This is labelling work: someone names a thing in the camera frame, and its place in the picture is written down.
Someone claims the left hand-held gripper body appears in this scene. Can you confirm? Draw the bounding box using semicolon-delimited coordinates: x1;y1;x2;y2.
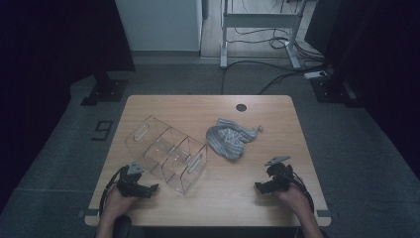
117;161;147;198

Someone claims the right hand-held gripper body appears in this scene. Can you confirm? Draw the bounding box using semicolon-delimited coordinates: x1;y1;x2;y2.
263;156;295;193

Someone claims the clear acrylic divided organizer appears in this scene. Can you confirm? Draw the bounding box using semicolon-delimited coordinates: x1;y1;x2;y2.
124;114;208;196

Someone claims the grey striped cloth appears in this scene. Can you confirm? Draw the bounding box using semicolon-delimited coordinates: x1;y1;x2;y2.
205;118;264;161

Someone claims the person's left hand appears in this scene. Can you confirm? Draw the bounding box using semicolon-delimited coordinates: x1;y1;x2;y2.
102;186;140;217

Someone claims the person's right hand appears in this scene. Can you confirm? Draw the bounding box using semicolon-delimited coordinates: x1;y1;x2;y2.
276;178;314;216

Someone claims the black stand base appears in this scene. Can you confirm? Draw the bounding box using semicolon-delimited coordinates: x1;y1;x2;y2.
310;77;365;108
80;70;130;107

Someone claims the white power strip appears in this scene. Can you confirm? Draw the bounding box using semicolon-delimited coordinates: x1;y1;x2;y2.
303;69;329;80

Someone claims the dark curtain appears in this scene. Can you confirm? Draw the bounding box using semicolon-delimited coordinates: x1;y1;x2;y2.
0;0;137;212
305;0;420;181

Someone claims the white cabinet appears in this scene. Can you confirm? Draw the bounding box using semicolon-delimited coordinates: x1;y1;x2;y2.
114;0;204;53

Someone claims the left hand-held gripper black cable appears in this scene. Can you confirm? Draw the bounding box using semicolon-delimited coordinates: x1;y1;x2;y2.
98;165;130;217

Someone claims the hand-held gripper black cable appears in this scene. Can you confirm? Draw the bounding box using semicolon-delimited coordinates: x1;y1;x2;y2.
98;165;130;217
286;174;315;213

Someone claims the right hand-held gripper black cable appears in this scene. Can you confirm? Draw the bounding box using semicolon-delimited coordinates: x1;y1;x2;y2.
286;174;315;213

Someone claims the long black floor cable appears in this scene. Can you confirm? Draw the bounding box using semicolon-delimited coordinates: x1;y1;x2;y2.
219;59;308;96
257;63;330;96

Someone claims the bundle of black cables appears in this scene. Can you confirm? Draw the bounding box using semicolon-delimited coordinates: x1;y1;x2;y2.
226;26;328;63

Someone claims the white metal desk frame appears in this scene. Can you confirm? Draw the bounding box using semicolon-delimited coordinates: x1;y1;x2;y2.
219;0;310;69

